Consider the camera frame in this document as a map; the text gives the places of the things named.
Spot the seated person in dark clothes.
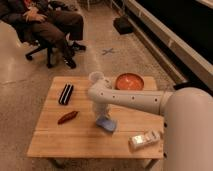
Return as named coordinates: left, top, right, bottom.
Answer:
left=0, top=0, right=86, bottom=69

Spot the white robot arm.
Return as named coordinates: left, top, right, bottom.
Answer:
left=88, top=72, right=213, bottom=171

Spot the wooden table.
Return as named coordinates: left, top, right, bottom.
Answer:
left=27, top=76, right=163, bottom=159

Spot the reddish brown sausage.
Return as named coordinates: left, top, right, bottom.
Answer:
left=57, top=111, right=78, bottom=125

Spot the orange bowl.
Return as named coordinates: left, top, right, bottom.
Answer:
left=115, top=73, right=144, bottom=90

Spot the black office chair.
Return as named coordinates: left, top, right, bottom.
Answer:
left=10, top=24, right=55, bottom=68

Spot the black bag on floor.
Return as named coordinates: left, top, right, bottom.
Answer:
left=113, top=17, right=133, bottom=35

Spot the long wall bench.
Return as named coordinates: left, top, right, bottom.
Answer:
left=110, top=0, right=213, bottom=93

